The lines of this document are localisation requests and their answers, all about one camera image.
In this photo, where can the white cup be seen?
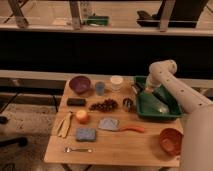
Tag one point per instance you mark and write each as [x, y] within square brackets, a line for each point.
[116, 82]

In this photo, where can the blue grey cloth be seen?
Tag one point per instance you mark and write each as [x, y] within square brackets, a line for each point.
[109, 124]

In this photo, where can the metal cup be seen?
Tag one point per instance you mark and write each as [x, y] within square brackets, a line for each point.
[127, 104]

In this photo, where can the yellow red apple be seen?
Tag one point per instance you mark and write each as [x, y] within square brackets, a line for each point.
[82, 116]

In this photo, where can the blue cup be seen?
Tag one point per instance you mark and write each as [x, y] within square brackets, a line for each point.
[100, 88]

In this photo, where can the bunch of dark grapes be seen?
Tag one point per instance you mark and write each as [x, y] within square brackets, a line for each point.
[105, 106]

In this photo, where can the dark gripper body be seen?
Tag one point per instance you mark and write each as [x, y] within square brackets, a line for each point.
[138, 88]

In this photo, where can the green plastic tray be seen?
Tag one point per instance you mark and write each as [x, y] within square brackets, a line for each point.
[147, 106]

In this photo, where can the black office chair base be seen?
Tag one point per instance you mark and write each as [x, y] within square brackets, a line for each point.
[11, 138]

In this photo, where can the green box on shelf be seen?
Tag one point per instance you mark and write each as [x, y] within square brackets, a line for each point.
[97, 20]

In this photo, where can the black rectangular block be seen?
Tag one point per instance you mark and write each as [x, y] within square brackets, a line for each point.
[76, 102]

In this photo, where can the purple bowl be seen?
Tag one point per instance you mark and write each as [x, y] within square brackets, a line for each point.
[80, 84]

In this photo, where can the orange bowl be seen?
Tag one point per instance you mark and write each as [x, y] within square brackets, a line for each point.
[170, 141]

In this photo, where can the blue sponge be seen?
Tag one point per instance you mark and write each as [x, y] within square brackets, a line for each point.
[85, 134]

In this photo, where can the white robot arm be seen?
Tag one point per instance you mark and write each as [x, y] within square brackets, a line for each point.
[197, 143]

